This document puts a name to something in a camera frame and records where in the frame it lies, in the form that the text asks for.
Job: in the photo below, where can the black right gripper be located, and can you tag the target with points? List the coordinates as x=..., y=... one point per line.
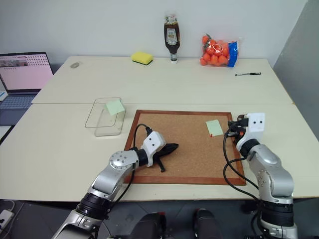
x=241, y=122

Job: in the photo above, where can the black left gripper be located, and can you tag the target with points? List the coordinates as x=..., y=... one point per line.
x=160, y=154

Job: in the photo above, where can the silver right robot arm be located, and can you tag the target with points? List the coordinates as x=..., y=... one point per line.
x=271, y=169

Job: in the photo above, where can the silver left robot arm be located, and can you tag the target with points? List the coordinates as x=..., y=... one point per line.
x=112, y=174

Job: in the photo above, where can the green sticky note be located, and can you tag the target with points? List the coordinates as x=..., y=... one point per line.
x=214, y=127
x=115, y=107

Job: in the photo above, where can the clear plastic box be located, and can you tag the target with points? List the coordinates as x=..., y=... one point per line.
x=104, y=124

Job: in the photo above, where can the wood framed cork board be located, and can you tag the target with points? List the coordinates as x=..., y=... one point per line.
x=189, y=154

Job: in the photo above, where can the black pen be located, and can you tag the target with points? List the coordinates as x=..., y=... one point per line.
x=249, y=74

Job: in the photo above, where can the bag of oranges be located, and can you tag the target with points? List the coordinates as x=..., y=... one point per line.
x=218, y=52

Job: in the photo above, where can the dark rounded shape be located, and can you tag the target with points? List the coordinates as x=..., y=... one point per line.
x=207, y=224

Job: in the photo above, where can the yellow sponge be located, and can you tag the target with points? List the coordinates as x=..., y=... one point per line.
x=141, y=58

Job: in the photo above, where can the brown sauce bottle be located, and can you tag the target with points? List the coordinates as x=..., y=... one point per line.
x=172, y=35

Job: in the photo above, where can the open laptop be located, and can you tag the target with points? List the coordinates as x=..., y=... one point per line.
x=22, y=74

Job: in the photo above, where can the white power strip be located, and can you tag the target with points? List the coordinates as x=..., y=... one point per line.
x=5, y=217

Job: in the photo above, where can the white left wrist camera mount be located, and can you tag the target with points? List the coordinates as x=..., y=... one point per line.
x=154, y=142

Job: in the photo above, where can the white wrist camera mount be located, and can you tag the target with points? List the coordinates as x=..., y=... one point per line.
x=154, y=142
x=257, y=122

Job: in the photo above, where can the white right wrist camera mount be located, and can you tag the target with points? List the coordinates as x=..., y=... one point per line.
x=257, y=122

